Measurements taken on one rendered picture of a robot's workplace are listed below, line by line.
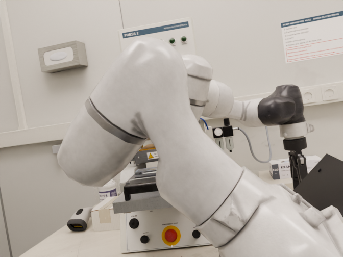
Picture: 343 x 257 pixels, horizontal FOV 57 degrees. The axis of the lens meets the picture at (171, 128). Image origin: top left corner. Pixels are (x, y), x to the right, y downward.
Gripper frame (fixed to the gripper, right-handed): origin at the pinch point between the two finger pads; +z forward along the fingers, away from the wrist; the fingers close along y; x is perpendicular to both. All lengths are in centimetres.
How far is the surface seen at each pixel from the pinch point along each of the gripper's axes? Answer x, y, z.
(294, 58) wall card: 19, -61, -53
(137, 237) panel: -56, 15, 3
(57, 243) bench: -91, 3, 7
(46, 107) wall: -130, -78, -50
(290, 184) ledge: 2.7, -30.6, 4.4
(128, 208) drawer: -51, 34, -12
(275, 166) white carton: -0.9, -39.2, -2.7
